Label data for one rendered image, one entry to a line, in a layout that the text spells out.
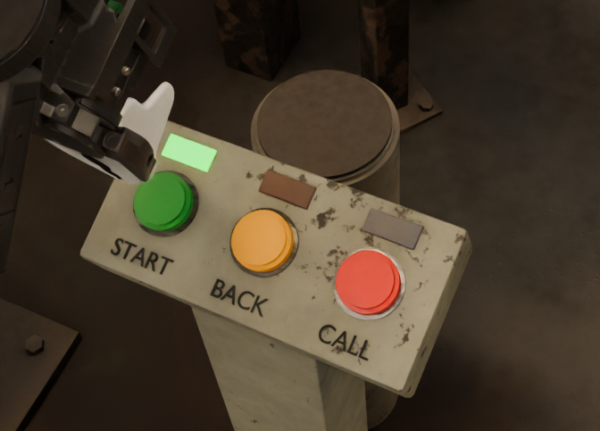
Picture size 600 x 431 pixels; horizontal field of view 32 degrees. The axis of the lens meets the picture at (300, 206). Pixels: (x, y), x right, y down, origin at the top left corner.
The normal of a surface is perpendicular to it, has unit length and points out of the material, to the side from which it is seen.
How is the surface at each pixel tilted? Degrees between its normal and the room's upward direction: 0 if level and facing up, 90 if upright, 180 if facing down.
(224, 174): 20
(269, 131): 0
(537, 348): 0
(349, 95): 0
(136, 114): 93
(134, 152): 79
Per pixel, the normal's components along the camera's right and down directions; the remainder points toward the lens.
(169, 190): -0.22, -0.26
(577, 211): -0.07, -0.55
